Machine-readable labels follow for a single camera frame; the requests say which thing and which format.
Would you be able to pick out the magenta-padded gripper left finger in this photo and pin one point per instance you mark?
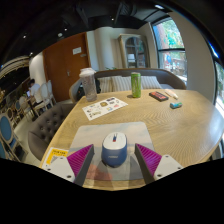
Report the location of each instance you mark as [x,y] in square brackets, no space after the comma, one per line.
[59,165]

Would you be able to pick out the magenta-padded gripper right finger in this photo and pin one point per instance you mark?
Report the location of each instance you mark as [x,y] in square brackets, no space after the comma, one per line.
[166,165]

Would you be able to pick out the white and blue computer mouse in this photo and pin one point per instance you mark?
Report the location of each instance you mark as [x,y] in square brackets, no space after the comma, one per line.
[114,151]

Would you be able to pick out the yellow sticker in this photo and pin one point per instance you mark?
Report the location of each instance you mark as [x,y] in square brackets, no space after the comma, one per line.
[55,156]

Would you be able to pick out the grey tufted armchair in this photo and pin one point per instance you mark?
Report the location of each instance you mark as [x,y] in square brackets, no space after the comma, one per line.
[48,128]

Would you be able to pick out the group of white chairs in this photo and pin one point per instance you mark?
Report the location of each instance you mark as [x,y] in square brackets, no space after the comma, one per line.
[13,126]

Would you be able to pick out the small teal pack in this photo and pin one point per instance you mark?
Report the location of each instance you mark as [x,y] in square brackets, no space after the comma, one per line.
[176,105]

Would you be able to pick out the black box with red print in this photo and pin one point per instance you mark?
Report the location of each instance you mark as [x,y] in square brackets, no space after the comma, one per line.
[158,96]

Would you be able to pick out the white tube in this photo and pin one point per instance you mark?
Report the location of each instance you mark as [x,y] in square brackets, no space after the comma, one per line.
[171,93]

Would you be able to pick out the white sticker sheet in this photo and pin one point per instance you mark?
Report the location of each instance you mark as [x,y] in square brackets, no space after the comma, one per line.
[105,107]

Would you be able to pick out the black backpack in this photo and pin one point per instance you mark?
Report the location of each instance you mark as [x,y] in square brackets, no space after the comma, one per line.
[80,91]

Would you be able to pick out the person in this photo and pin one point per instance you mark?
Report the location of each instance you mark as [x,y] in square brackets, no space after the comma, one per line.
[34,90]

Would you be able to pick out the small striped pillow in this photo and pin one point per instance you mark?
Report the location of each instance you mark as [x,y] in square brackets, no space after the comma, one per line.
[150,82]

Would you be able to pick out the clear shaker bottle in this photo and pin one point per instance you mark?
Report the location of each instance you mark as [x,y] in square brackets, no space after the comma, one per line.
[88,86]

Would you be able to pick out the green drink can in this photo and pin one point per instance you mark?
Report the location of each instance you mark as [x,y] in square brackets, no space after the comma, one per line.
[136,85]

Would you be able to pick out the brown curved sofa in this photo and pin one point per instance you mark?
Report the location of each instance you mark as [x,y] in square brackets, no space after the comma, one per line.
[166,77]

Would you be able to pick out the brown wooden door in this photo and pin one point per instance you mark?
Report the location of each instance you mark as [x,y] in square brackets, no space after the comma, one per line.
[61,71]

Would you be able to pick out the large striped pillow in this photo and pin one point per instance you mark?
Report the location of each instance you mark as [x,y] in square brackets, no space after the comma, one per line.
[115,84]

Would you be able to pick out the white door sign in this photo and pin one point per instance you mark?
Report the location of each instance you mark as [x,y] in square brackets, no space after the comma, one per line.
[77,50]

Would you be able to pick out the glass door cabinet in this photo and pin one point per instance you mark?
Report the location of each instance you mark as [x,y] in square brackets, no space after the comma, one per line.
[134,51]

